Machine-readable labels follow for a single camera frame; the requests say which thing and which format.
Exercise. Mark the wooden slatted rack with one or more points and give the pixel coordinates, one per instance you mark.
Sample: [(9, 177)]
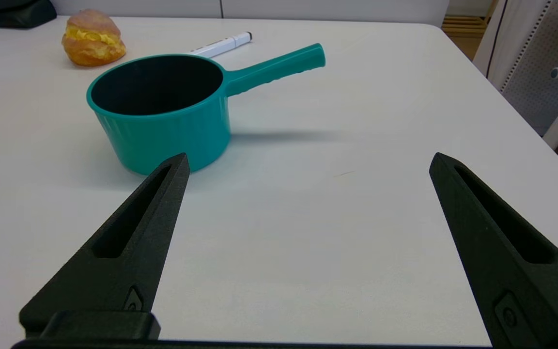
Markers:
[(463, 25)]

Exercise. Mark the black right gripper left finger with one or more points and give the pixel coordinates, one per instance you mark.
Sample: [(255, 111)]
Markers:
[(114, 271)]

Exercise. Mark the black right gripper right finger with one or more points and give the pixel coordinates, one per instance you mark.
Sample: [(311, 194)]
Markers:
[(497, 271)]

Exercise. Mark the black pouch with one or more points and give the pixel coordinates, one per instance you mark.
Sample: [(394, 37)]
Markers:
[(7, 13)]

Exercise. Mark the cream puff bread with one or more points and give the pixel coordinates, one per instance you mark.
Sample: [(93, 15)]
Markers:
[(93, 43)]

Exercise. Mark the white perforated panel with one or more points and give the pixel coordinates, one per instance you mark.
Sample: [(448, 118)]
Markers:
[(535, 48)]

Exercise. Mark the teal plastic saucepan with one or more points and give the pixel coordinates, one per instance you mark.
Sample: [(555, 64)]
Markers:
[(172, 135)]

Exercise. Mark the white marker with black caps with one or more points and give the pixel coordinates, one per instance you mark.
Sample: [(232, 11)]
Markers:
[(221, 46)]

